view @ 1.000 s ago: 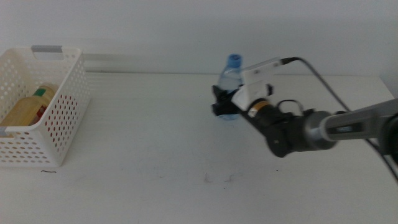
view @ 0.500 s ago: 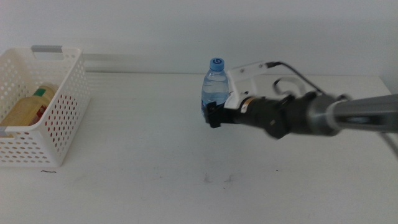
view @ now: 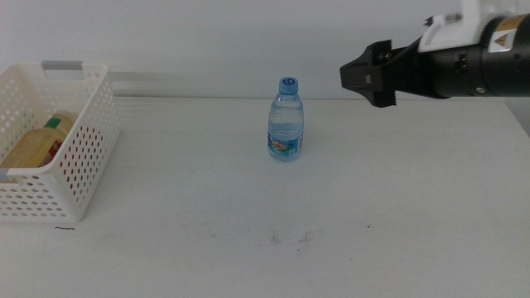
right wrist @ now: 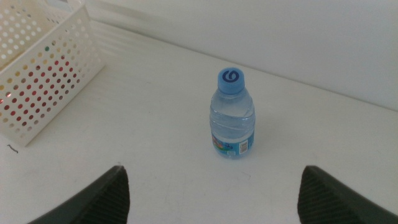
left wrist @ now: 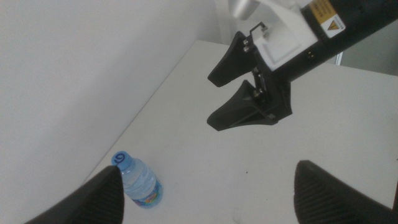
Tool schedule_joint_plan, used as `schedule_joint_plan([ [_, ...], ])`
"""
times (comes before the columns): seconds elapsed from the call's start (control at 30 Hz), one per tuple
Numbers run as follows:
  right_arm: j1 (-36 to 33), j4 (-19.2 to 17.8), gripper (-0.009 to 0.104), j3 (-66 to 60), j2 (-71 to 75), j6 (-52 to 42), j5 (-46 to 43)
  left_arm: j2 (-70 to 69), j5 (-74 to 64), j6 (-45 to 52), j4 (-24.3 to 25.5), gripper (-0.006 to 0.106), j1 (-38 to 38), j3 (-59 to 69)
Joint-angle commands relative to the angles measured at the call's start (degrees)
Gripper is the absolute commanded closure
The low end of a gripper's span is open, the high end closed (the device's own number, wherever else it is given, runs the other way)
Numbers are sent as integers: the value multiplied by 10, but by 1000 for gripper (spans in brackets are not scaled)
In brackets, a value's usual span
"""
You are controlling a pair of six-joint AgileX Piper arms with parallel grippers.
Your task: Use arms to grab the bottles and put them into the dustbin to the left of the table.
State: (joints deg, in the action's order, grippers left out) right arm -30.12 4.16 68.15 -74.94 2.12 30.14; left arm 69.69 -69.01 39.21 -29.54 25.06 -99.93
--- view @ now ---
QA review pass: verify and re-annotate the clear water bottle blue cap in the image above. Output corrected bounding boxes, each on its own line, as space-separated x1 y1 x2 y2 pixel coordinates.
267 76 306 163

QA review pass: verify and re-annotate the red cola can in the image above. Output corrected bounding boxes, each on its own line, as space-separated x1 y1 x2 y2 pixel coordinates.
48 123 104 198

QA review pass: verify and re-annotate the yellow tea bottle green label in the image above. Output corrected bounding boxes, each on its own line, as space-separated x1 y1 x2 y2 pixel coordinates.
0 111 79 169

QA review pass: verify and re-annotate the white perforated plastic basket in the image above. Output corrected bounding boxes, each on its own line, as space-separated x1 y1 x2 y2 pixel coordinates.
0 60 122 224

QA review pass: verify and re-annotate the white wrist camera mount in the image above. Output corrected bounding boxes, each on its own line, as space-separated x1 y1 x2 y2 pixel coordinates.
417 0 494 54

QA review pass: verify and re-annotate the white wall cable duct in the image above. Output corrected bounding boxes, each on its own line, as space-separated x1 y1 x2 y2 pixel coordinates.
108 70 275 99

